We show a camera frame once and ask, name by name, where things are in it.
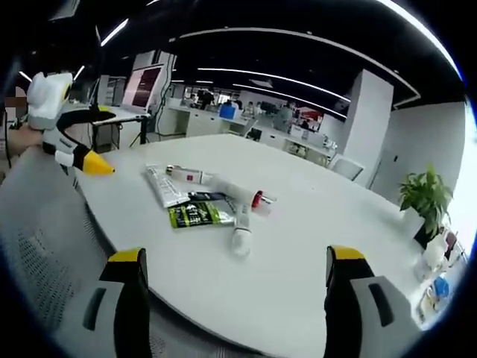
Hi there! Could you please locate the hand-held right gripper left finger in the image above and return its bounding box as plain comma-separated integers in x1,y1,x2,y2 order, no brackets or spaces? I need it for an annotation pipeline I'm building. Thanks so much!
48,247,152,358

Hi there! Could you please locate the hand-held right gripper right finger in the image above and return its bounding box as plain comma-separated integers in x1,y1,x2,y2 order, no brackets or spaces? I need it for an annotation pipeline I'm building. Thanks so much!
323,245,425,358

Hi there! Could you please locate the silver skincare tube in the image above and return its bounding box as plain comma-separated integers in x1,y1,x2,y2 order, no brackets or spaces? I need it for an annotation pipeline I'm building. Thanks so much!
144,163,188,209

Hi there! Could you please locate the white skincare bottle red label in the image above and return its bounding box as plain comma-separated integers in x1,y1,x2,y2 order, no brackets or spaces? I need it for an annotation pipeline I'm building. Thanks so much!
165,163,214,186

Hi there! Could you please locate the green black skincare sachet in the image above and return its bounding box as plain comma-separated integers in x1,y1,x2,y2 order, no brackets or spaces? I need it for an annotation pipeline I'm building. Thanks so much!
167,200,233,231

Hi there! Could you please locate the dark blue skincare tube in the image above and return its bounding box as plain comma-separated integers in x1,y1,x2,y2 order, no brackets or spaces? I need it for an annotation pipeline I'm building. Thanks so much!
186,190,229,203

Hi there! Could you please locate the plain white skincare bottle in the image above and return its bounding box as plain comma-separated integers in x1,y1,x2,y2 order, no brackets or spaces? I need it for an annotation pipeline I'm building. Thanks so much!
230,206,253,259

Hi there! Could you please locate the white skincare bottle red ring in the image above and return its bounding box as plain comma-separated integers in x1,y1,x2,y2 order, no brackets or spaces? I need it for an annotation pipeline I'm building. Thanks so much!
209,176,277,220

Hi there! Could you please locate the white side desk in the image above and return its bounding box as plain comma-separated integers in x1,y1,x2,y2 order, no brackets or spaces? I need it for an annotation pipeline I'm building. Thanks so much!
90,105,153,151

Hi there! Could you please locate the black tripod stand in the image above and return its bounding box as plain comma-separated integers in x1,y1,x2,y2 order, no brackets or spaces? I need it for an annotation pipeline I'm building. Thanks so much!
128,111,154,148

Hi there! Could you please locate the large display screen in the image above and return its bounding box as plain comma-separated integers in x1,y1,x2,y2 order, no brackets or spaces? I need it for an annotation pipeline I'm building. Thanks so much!
121,63,165,113

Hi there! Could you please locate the ceiling light strip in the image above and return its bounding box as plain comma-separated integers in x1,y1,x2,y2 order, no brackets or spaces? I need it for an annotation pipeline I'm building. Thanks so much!
178,27,424,96
99,17,130,48
196,67,352,102

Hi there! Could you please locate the blue round object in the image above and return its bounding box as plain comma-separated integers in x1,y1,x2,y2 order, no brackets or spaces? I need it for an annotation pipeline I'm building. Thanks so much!
433,275,452,300

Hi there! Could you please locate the grey mesh office chair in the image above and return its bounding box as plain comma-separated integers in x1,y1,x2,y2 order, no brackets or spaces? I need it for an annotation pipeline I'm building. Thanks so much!
0,148,209,358

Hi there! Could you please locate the white container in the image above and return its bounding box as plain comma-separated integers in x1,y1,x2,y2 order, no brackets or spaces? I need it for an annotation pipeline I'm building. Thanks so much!
414,240,449,281

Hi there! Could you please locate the white office counter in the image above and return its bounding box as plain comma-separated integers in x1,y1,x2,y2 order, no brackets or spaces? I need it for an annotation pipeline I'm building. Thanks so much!
163,97,338,165

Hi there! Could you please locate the dark red small box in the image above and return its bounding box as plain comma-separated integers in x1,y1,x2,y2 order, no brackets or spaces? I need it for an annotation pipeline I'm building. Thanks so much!
444,230,460,259

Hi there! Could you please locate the green potted plant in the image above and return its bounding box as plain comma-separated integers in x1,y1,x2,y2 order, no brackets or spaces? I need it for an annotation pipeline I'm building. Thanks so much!
397,163,455,250

